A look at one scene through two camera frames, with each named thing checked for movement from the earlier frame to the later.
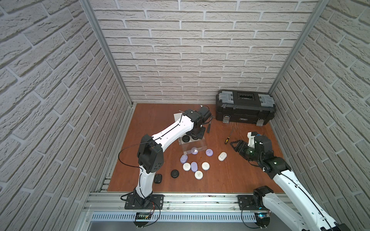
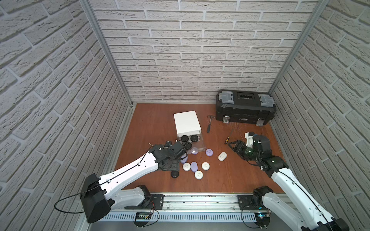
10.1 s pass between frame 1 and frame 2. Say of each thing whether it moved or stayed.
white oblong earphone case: stayed
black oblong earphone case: moved
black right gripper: stayed
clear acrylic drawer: stayed
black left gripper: moved
